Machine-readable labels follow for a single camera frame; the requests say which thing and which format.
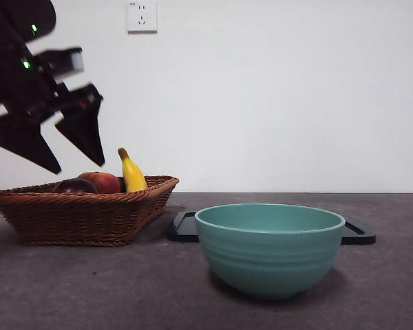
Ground dark purple plum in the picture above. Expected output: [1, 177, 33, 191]
[51, 178, 99, 195]

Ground teal ribbed bowl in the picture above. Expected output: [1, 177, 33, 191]
[194, 203, 346, 300]

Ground red orange peach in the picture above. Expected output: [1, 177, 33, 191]
[76, 170, 122, 194]

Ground yellow banana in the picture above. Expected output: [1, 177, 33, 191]
[117, 147, 149, 193]

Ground brown wicker basket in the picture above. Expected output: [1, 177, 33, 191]
[0, 175, 180, 247]

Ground black rectangular tray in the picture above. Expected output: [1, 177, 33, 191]
[167, 211, 377, 245]

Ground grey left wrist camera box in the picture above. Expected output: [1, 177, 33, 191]
[34, 47, 85, 77]

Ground white wall power socket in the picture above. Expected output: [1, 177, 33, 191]
[127, 1, 158, 34]

